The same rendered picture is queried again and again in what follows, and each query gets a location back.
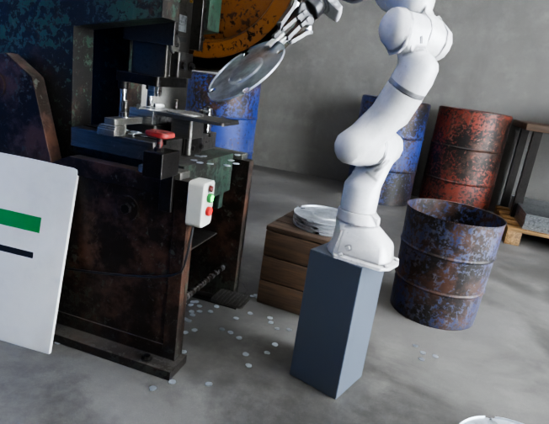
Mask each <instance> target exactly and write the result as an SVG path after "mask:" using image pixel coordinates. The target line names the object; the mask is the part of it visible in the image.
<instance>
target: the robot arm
mask: <svg viewBox="0 0 549 424"><path fill-rule="evenodd" d="M376 3H377V5H378V6H379V7H380V8H381V10H383V11H385V12H386V14H385V15H384V17H383V18H382V20H381V22H380V26H379V29H378V33H379V37H380V40H381V42H382V44H383V45H384V46H385V47H386V50H387V52H388V54H389V56H391V55H395V54H397V66H396V68H395V70H394V72H393V73H392V75H391V76H390V78H389V80H388V81H387V83H386V85H385V87H384V88H383V89H382V90H381V93H380V94H379V96H378V97H377V99H376V101H375V102H374V103H373V105H372V106H371V107H370V108H369V109H368V110H367V111H366V112H365V113H364V114H363V115H362V116H361V117H360V118H358V119H357V120H356V121H355V122H354V123H353V124H352V125H351V126H350V127H349V128H348V129H346V130H344V131H343V132H342V133H340V134H339V135H338V136H337V138H336V141H335V142H334V152H335V154H336V157H337V158H338V159H339V160H340V161H341V162H342V163H346V164H349V165H354V166H355V168H354V171H353V172H352V173H351V174H350V176H349V177H348V178H347V179H346V180H345V182H344V189H343V193H342V198H341V204H340V206H339V207H338V212H337V216H336V225H335V228H334V232H333V237H332V239H331V241H330V242H329V243H328V246H327V248H328V251H329V252H330V253H331V254H332V256H333V258H336V259H339V260H342V261H345V262H350V263H353V264H356V265H359V266H361V267H365V268H370V269H373V270H376V271H379V272H383V271H391V270H392V269H394V268H396V267H397V266H398V264H399V259H398V258H397V257H394V256H393V251H394V246H393V242H392V240H391V239H390V238H389V237H388V236H387V234H386V233H385V232H384V231H383V229H382V228H381V227H380V226H379V224H380V220H381V218H380V217H379V215H378V214H377V213H376V208H377V204H378V200H379V196H380V192H381V186H382V184H383V183H384V181H385V179H386V175H387V174H388V172H389V170H390V168H391V167H392V164H393V163H394V162H395V161H396V160H397V159H398V158H399V157H400V156H401V154H402V151H403V143H402V138H401V137H400V136H399V135H398V134H397V133H396V132H397V131H398V130H399V129H401V128H402V127H403V126H405V125H406V124H407V123H408V121H409V120H410V119H411V118H412V116H413V114H414V113H415V111H416V110H417V108H418V106H419V105H420V104H421V103H422V101H423V100H424V97H425V96H426V94H427V93H428V91H429V90H430V88H431V87H432V85H433V83H434V80H435V78H436V75H437V73H438V71H439V64H438V62H437V61H439V60H440V59H442V58H444V57H445V55H446V54H447V53H448V51H449V50H450V47H451V45H452V33H451V31H450V30H449V28H448V27H447V26H446V25H445V23H444V22H443V20H442V18H441V17H440V16H437V17H436V16H435V15H434V12H433V8H434V3H435V0H376ZM295 8H296V12H295V14H294V15H292V16H291V18H290V19H289V20H287V19H288V18H289V17H290V15H291V14H292V13H293V11H294V10H295ZM342 9H343V7H342V5H341V4H340V2H339V1H338V0H303V1H302V2H300V3H299V2H297V0H290V4H289V7H288V8H287V9H286V10H285V12H284V13H283V15H282V16H281V17H280V19H279V21H278V22H277V26H278V29H277V31H276V32H274V33H273V34H272V39H271V40H270V41H269V42H268V43H267V44H266V45H265V47H269V48H270V47H271V46H272V45H273V44H274V43H276V42H277V41H280V42H282V43H283V44H284V43H285V42H286V43H287V44H293V43H295V42H297V41H298V40H300V39H301V38H303V37H305V36H306V35H308V34H313V31H312V25H313V23H314V21H315V20H316V19H318V18H319V17H320V16H321V15H322V14H323V13H324V14H325V15H327V16H328V17H329V18H330V19H332V20H333V21H334V22H338V21H339V19H340V17H341V14H342ZM286 20H287V21H286ZM296 21H297V23H296V25H295V26H294V27H293V28H292V29H291V30H290V31H289V32H288V33H287V34H286V35H285V36H283V35H284V33H283V32H285V31H286V30H287V29H288V28H289V27H290V26H291V25H293V23H295V22H296ZM303 26H307V28H306V29H305V31H302V32H300V33H299V34H297V35H295V34H296V32H297V31H298V30H299V29H300V28H302V27H303ZM294 35H295V36H294Z"/></svg>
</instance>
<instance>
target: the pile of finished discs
mask: <svg viewBox="0 0 549 424"><path fill-rule="evenodd" d="M337 212H338V209H337V208H333V207H328V206H322V205H302V206H301V207H299V206H298V207H296V208H295V209H294V214H293V223H294V225H296V226H297V227H299V228H300V229H302V230H304V231H308V232H311V233H313V234H316V233H314V232H317V233H319V234H317V235H320V236H330V237H333V232H334V228H335V225H336V216H337Z"/></svg>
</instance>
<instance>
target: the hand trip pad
mask: <svg viewBox="0 0 549 424"><path fill-rule="evenodd" d="M145 135H146V136H150V137H154V138H157V146H156V147H157V148H163V139H164V140H167V139H172V138H174V137H175V134H174V133H173V132H170V131H166V130H156V129H150V130H146V131H145Z"/></svg>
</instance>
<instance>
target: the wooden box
mask: <svg viewBox="0 0 549 424"><path fill-rule="evenodd" d="M293 214H294V210H292V211H291V212H289V213H288V214H286V215H284V216H282V217H280V218H279V219H277V220H275V221H273V222H272V223H270V224H268V225H267V228H266V229H267V231H266V236H265V243H264V255H263V260H262V266H261V273H260V280H259V290H258V296H257V302H259V303H262V304H266V305H270V306H273V307H275V308H278V309H281V310H286V311H289V312H291V313H294V314H297V315H300V310H301V301H302V295H303V290H304V285H305V280H306V271H307V265H308V261H309V256H310V250H311V249H312V248H314V247H317V246H321V245H322V244H325V243H328V242H330V241H331V239H332V237H330V236H320V235H317V234H319V233H317V232H314V233H316V234H313V233H311V232H308V231H304V230H302V229H300V228H299V227H297V226H296V225H294V223H293Z"/></svg>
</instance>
